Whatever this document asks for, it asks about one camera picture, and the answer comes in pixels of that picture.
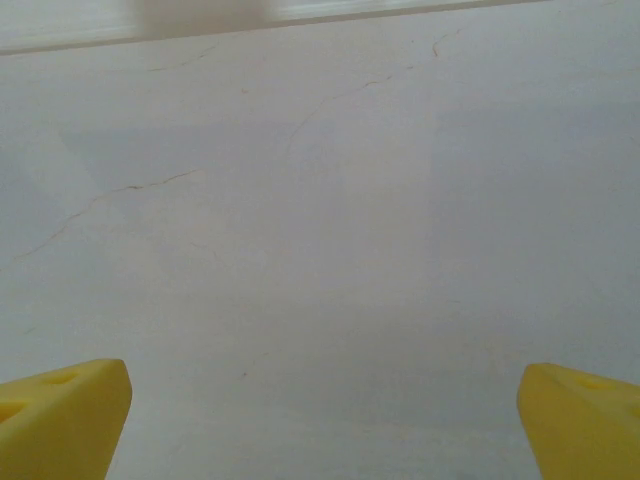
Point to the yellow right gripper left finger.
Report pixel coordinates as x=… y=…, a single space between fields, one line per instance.
x=60 y=425

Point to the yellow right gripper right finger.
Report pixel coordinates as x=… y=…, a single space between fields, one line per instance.
x=585 y=430

